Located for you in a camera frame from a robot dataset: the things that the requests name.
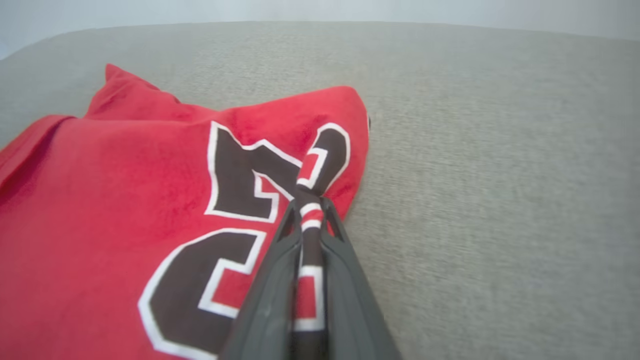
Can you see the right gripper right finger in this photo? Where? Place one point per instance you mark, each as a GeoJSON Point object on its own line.
{"type": "Point", "coordinates": [350, 320]}

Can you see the grey fabric sofa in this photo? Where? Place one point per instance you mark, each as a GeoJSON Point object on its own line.
{"type": "Point", "coordinates": [500, 175]}

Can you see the red basketball jersey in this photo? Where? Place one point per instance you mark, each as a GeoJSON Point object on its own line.
{"type": "Point", "coordinates": [100, 200]}

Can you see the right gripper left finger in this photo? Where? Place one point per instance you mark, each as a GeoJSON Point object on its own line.
{"type": "Point", "coordinates": [270, 310]}

